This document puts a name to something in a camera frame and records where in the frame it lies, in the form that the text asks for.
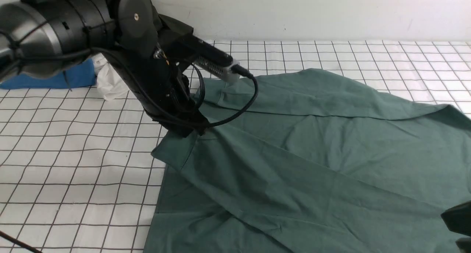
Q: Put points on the green long-sleeved shirt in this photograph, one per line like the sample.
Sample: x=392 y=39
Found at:
x=318 y=164

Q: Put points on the blue garment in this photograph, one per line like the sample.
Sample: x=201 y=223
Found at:
x=82 y=75

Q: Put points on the white garment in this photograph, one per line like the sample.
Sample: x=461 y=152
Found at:
x=108 y=82

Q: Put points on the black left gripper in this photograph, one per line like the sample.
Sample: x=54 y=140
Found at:
x=162 y=90

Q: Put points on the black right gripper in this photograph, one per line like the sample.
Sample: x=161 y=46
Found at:
x=458 y=220

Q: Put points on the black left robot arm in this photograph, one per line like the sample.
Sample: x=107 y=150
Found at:
x=148 y=50

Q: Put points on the dark olive garment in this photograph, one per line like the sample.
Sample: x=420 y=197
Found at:
x=164 y=22

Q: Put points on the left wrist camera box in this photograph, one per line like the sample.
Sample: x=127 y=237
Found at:
x=208 y=57

